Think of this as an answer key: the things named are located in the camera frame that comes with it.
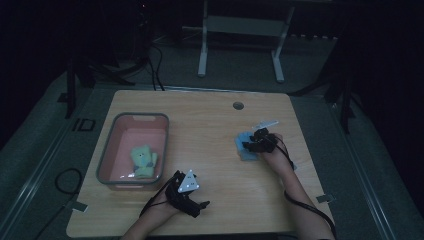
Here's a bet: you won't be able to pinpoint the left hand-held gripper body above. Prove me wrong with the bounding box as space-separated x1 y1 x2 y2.
165 168 203 219

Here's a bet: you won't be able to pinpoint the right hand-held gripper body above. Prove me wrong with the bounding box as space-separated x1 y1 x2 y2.
251 120 280 154

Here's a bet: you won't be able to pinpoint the plain blue glove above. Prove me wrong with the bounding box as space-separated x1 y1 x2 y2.
234 131 261 162

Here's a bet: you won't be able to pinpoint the plain green glove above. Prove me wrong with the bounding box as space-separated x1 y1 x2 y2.
134 151 159 180

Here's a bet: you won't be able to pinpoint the pink basin with grey rim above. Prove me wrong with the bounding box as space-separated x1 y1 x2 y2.
95 112 170 192

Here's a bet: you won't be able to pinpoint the person's right hand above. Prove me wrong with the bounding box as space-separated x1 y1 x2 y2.
260 132 295 175

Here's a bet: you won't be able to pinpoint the person's left hand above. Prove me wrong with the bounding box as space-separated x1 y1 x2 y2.
146 192 184 220

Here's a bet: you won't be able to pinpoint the grey tape piece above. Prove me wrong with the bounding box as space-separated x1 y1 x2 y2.
316 193 336 205
70 201 90 214

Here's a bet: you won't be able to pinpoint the black tripod stand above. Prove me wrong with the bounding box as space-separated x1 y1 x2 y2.
57 54 136 120
289 39 358 135

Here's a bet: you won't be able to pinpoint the white metal stand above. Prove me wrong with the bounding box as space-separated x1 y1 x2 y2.
197 0 297 84

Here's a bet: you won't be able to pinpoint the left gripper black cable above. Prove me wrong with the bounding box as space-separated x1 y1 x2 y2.
138 175 178 220

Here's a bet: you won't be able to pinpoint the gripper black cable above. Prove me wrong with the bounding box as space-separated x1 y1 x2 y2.
271 133 338 240
138 175 178 220

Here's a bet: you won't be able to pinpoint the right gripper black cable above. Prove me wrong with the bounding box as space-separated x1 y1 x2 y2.
271 133 338 240

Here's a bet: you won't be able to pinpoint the black hanging cables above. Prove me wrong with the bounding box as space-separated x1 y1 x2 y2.
146 43 166 92

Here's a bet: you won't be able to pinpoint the black looped floor cable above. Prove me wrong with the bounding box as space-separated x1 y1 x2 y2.
33 167 84 240

